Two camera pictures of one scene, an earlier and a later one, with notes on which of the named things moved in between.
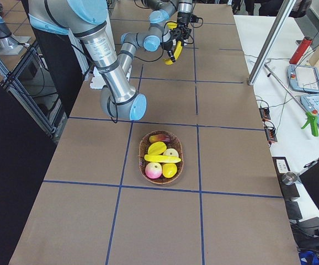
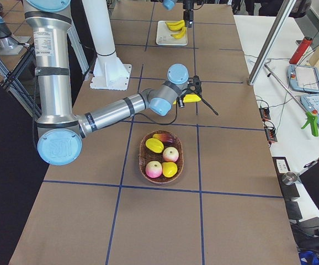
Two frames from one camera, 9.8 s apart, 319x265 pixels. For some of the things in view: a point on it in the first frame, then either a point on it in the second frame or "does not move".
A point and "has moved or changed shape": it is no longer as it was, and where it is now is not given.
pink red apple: [153, 170] does not move
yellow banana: [177, 51] has moved or changed shape
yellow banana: [171, 25] does not move
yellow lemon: [169, 170] does not move
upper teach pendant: [304, 78] does not move
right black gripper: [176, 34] → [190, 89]
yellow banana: [162, 158] → [190, 98]
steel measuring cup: [288, 178] does not move
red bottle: [301, 51] does not move
